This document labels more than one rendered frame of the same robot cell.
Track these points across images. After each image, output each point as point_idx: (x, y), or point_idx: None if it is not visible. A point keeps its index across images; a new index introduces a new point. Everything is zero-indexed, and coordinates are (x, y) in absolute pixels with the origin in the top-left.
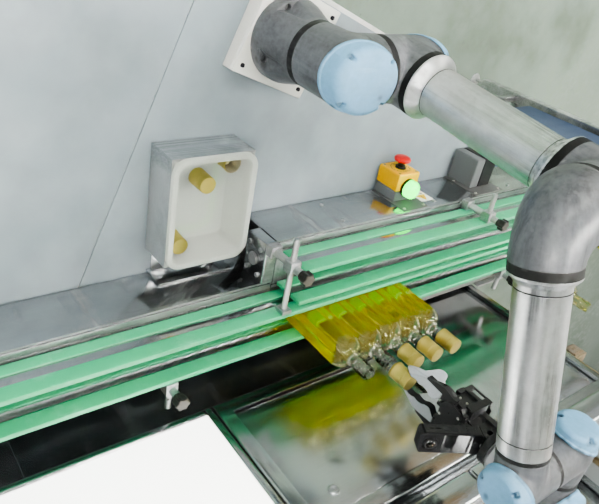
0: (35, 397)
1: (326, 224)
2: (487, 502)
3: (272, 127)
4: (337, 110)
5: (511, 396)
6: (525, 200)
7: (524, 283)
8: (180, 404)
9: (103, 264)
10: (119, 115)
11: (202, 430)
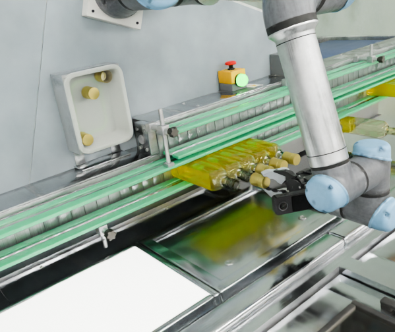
0: (8, 250)
1: (186, 109)
2: (316, 205)
3: (130, 55)
4: (173, 37)
5: (302, 120)
6: None
7: (277, 35)
8: (109, 234)
9: (42, 165)
10: (22, 58)
11: (132, 254)
